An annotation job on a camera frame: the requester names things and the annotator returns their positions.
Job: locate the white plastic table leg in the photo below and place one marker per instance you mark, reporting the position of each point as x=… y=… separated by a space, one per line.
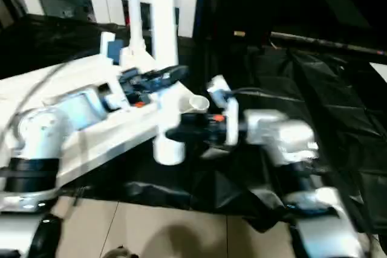
x=134 y=13
x=163 y=13

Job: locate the white plastic table top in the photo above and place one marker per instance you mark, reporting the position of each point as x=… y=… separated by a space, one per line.
x=90 y=143

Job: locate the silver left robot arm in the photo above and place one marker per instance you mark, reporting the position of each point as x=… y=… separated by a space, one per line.
x=39 y=137

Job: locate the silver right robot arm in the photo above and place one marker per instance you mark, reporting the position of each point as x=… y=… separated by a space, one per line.
x=287 y=137

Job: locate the blue upright panel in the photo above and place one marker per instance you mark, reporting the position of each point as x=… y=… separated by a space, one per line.
x=200 y=1

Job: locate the small tan block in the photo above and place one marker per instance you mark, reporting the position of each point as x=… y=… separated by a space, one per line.
x=239 y=33

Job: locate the black mat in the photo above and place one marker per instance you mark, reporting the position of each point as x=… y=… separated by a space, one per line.
x=302 y=104

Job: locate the brown round object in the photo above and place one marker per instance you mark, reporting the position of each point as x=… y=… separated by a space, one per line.
x=121 y=253

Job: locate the long metal rod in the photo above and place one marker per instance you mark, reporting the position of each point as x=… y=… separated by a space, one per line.
x=332 y=43

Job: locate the white sheet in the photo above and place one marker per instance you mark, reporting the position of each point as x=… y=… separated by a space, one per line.
x=379 y=72

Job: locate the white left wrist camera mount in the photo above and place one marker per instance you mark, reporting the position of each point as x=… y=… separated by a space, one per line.
x=106 y=46

